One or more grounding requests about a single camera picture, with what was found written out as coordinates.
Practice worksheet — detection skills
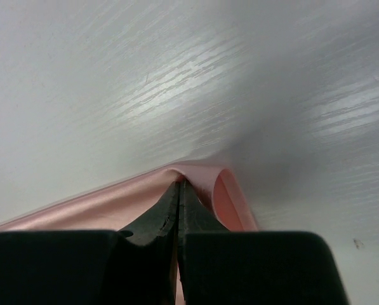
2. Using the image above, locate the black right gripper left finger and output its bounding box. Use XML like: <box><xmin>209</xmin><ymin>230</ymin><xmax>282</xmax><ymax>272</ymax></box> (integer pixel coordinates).
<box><xmin>0</xmin><ymin>182</ymin><xmax>180</xmax><ymax>304</ymax></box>

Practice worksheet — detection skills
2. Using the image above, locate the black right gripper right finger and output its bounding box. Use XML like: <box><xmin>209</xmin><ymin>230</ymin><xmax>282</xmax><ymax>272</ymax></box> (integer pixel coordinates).
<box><xmin>178</xmin><ymin>181</ymin><xmax>349</xmax><ymax>304</ymax></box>

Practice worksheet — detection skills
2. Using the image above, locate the pink satin napkin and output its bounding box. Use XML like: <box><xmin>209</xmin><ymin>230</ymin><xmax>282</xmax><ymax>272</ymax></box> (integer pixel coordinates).
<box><xmin>0</xmin><ymin>161</ymin><xmax>260</xmax><ymax>305</ymax></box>

